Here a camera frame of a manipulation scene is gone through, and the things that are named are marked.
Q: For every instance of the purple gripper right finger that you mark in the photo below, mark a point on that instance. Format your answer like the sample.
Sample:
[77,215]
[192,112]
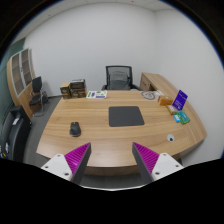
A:
[153,166]

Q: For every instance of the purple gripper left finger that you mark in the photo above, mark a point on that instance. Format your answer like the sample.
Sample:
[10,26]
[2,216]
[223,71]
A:
[70,166]

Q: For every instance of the black computer mouse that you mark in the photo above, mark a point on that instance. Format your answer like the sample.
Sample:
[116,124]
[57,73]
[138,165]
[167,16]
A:
[75,129]

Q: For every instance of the dark grey mouse pad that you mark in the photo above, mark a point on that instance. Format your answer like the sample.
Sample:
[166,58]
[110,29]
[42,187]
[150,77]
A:
[120,116]

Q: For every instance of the small blue packet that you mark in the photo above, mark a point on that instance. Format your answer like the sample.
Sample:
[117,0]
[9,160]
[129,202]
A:
[176,117]

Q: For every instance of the green packet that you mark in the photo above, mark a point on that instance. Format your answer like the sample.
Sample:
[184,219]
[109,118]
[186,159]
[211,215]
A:
[183,117]

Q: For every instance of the yellow small box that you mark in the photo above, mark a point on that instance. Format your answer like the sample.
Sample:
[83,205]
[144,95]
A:
[171,109]

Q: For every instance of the orange tissue box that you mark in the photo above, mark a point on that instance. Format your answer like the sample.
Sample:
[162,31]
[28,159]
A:
[165,100]

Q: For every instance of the white green booklet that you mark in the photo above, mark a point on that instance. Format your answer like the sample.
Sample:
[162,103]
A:
[96,95]

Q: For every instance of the black leather sofa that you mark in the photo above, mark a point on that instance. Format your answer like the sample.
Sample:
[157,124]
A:
[14,134]

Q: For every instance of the small brown cardboard box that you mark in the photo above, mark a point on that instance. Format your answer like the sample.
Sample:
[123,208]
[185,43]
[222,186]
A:
[65,90]

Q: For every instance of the black visitor chair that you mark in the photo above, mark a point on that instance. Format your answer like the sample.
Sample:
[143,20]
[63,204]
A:
[37,94]

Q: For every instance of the dark brown stacked box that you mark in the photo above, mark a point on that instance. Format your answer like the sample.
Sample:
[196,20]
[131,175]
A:
[78,88]

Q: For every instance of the wooden side credenza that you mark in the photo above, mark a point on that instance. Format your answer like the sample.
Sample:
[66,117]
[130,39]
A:
[152,85]

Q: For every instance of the black mesh office chair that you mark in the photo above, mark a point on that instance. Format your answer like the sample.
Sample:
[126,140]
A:
[119,77]

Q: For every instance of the wooden glass-door cabinet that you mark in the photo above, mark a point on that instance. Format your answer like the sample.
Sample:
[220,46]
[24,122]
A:
[20,73]

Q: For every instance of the desk cable grommet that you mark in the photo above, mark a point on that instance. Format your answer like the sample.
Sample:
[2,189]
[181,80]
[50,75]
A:
[170,138]

